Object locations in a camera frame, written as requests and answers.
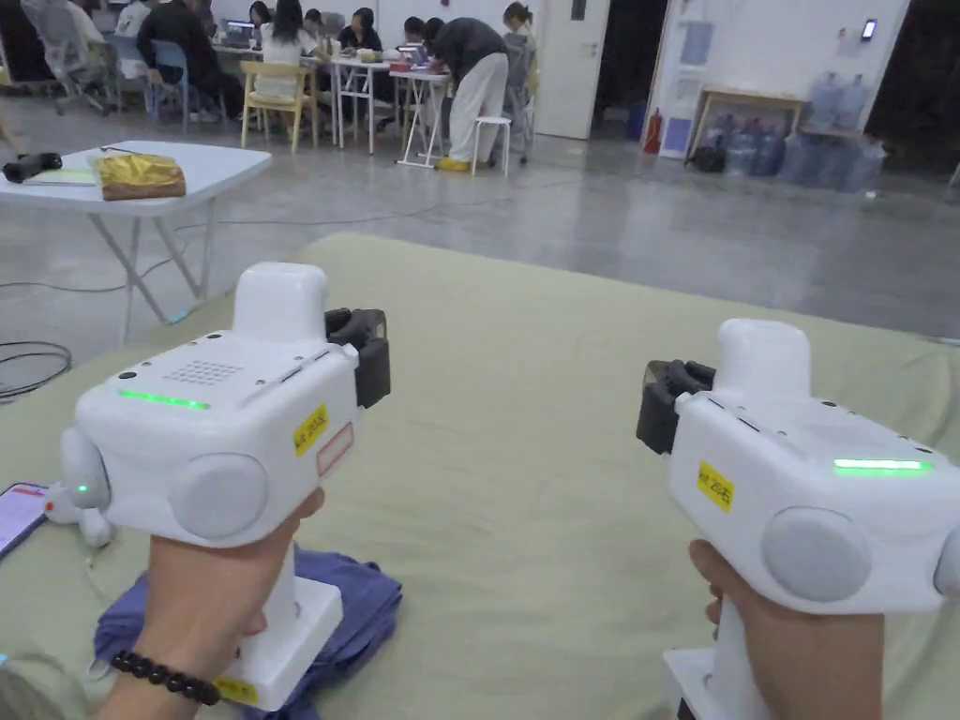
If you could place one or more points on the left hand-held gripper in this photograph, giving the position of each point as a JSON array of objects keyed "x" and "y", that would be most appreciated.
[{"x": 187, "y": 420}]

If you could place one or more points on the dark blue garment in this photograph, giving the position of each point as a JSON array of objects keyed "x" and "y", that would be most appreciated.
[{"x": 364, "y": 600}]

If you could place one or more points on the black bag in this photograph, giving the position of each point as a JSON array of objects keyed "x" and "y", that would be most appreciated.
[{"x": 709, "y": 159}]

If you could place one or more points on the bed with pale green sheet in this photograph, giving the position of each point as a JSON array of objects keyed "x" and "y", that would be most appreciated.
[{"x": 525, "y": 375}]

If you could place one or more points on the person's right hand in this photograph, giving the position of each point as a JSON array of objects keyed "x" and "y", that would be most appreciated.
[{"x": 810, "y": 660}]

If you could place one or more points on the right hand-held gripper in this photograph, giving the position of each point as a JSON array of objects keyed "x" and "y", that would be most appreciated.
[{"x": 810, "y": 480}]

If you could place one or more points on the group of water bottles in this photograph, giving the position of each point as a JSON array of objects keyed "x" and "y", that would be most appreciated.
[{"x": 825, "y": 161}]

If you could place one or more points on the white hand controller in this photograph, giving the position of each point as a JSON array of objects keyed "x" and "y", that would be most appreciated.
[{"x": 66, "y": 508}]

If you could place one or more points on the person's left forearm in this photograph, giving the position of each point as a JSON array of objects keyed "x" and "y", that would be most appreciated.
[{"x": 150, "y": 697}]

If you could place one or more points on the red fire extinguisher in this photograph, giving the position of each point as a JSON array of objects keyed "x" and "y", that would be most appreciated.
[{"x": 654, "y": 135}]

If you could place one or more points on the group of people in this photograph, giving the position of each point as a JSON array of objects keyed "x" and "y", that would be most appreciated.
[{"x": 277, "y": 34}]

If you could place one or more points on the person's left hand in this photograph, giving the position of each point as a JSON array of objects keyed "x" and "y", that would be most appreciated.
[{"x": 202, "y": 592}]

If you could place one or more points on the smartphone with lit screen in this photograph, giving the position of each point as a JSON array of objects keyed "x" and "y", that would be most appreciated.
[{"x": 19, "y": 517}]

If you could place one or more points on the white door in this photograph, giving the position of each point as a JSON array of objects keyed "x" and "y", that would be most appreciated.
[{"x": 570, "y": 75}]

